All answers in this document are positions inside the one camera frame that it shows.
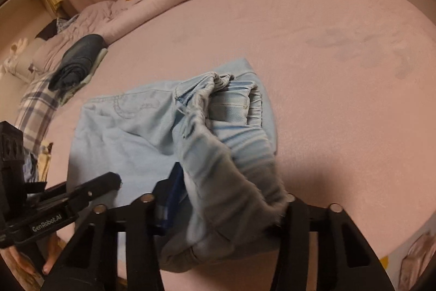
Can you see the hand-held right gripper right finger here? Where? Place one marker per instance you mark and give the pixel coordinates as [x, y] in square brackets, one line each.
[293, 219]

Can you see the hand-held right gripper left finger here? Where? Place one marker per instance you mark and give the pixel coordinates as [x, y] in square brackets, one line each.
[167, 205]

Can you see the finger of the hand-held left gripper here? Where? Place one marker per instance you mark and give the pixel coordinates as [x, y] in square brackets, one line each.
[98, 187]

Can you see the light blue pants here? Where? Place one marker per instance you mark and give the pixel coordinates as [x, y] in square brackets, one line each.
[143, 127]

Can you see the blue denim pants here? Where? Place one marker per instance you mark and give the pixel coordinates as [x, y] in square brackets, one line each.
[30, 168]

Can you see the cream elastic-waist pants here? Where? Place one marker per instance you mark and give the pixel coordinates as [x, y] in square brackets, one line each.
[45, 158]

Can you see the dark grey folded pants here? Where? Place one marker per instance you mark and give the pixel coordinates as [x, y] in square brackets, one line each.
[78, 55]

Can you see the person's left hand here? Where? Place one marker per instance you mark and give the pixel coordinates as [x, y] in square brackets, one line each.
[52, 255]

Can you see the plaid pillow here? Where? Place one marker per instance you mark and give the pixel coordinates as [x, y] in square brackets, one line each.
[34, 110]

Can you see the pink bed sheet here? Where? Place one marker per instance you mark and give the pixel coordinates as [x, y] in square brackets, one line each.
[340, 124]

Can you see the printed white bed skirt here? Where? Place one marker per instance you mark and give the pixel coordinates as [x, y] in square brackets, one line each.
[412, 260]

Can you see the cream printed pillow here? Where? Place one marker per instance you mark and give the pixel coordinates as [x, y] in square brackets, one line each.
[17, 66]

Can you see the dark checked cloth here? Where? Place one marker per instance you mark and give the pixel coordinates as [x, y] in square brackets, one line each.
[64, 23]

